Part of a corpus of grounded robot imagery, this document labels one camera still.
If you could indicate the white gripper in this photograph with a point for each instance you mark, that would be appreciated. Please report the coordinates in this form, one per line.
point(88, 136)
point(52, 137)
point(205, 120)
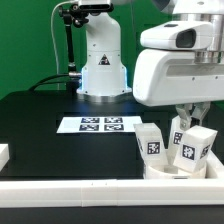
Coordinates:
point(171, 78)

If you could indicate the white round stool seat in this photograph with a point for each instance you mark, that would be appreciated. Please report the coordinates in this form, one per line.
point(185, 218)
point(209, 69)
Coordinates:
point(170, 172)

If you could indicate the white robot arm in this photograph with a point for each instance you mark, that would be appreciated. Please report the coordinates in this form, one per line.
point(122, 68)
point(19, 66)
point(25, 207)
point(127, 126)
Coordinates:
point(103, 76)

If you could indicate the white marker sheet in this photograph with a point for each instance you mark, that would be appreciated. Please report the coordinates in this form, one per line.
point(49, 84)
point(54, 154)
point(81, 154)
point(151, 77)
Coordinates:
point(89, 124)

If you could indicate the white front fence bar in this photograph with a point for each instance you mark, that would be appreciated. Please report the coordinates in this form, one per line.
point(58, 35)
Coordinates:
point(90, 193)

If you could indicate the white left fence bar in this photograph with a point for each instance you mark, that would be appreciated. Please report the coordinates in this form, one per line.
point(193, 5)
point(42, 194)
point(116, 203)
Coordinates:
point(4, 155)

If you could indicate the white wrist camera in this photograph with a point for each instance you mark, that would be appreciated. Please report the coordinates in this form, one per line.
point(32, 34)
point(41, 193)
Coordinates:
point(178, 35)

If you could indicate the white camera on mount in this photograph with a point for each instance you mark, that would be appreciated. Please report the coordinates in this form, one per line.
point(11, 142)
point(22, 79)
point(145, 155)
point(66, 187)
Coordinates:
point(95, 5)

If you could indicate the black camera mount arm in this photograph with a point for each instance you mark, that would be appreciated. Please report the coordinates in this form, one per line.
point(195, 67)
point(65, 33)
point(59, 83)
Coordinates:
point(73, 16)

